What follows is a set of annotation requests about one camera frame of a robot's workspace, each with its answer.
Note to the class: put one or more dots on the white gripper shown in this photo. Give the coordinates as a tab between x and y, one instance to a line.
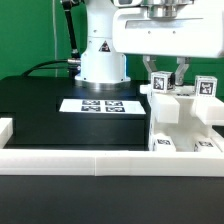
197	31

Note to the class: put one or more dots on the white tagged cube nut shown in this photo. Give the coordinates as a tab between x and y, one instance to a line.
205	86
162	81

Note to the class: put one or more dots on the white chair seat part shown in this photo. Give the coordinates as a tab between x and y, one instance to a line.
182	134

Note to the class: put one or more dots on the white short tagged block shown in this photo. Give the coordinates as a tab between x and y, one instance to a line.
163	143

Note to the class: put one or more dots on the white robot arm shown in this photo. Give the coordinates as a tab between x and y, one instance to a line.
101	64

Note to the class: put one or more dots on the white tagged flat board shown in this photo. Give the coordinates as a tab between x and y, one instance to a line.
101	106

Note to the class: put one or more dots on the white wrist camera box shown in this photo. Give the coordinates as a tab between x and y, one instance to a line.
127	3

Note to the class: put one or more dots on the white fence frame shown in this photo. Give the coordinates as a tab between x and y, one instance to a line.
104	163

